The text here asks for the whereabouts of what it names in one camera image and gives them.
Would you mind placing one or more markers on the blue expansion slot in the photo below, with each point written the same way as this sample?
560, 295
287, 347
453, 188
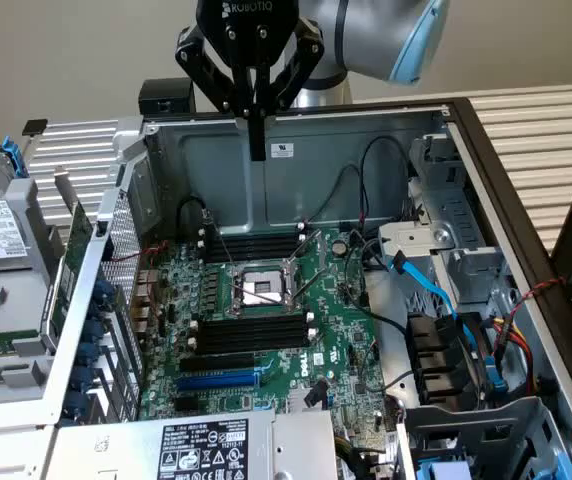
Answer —
216, 382

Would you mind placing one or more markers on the green Dell motherboard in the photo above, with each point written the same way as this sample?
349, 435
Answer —
336, 310

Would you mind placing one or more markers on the round coin battery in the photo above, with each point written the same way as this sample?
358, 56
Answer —
340, 247

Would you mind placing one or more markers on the short black expansion slot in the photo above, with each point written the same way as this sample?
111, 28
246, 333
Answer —
187, 405

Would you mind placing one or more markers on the black table clamp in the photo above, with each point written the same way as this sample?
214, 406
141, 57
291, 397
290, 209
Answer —
35, 127

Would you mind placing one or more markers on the white case label sticker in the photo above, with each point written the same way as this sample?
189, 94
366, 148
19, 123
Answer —
280, 149

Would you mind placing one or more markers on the silver disk bay cage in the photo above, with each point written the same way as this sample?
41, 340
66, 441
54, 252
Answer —
458, 215

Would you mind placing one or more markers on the open PC case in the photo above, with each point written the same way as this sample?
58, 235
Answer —
316, 175

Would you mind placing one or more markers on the rear port block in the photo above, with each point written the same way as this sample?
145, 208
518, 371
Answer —
143, 300

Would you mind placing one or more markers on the CPU socket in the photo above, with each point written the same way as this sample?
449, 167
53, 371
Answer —
261, 290

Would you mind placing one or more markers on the black box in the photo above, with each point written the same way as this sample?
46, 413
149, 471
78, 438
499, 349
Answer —
163, 97

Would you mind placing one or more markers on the long black expansion slot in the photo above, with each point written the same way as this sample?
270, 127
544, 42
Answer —
216, 362

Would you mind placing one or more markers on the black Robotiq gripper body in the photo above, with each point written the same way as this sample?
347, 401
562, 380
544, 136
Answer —
246, 25

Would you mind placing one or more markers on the green graphics card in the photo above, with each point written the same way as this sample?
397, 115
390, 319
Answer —
73, 240

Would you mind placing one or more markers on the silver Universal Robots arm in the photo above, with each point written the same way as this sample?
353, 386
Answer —
366, 40

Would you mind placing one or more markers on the blue disk caddy clip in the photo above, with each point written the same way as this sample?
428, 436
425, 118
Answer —
16, 157

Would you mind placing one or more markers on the black case fan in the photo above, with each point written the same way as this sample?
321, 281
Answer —
431, 350

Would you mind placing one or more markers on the blue disk caddy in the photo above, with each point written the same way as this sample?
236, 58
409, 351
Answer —
446, 472

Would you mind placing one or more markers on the grey parts rack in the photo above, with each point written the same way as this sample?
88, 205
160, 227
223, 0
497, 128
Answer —
28, 346

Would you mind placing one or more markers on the thin metal locking lever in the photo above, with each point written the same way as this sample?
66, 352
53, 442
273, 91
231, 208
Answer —
226, 252
318, 285

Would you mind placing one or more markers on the silver power supply with label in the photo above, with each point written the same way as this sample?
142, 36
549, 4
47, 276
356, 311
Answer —
296, 440

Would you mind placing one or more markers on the silver socket cover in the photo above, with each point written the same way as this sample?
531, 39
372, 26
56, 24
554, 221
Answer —
294, 280

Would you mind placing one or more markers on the dark grey disk bay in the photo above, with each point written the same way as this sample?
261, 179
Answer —
466, 425

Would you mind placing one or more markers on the silver chipset heatsink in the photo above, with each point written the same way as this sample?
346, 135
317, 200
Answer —
296, 400

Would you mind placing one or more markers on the blue card retainer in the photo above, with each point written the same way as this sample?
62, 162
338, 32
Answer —
75, 404
94, 331
82, 380
103, 291
88, 355

